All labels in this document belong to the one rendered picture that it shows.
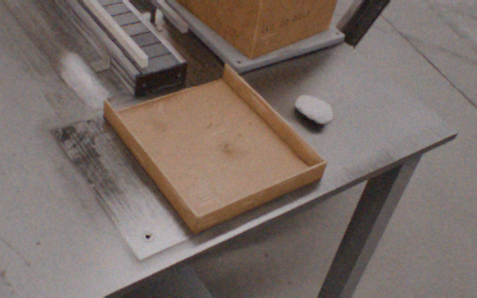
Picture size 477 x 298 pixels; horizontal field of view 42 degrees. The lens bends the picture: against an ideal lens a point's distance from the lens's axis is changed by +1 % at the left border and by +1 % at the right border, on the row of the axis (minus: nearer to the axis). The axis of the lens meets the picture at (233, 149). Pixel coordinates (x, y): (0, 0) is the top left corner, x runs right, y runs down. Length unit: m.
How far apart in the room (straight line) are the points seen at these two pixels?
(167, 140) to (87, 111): 0.15
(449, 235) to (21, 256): 1.67
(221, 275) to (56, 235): 1.05
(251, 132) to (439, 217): 1.34
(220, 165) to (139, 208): 0.16
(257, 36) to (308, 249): 0.99
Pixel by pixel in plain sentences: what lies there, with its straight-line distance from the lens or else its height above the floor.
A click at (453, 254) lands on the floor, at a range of 2.25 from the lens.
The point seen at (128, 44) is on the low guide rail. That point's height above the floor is 0.91.
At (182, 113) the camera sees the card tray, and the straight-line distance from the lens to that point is 1.12.
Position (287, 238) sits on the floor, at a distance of 2.06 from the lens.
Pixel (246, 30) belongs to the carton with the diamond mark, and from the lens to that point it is 1.24.
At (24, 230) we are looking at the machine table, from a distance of 0.94.
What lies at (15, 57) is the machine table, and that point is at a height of 0.83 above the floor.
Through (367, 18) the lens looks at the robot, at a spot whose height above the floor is 0.69.
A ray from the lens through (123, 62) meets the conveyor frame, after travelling 1.16.
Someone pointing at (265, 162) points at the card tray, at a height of 0.83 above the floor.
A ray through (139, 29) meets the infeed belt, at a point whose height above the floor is 0.88.
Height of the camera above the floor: 1.56
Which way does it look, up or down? 43 degrees down
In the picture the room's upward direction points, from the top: 12 degrees clockwise
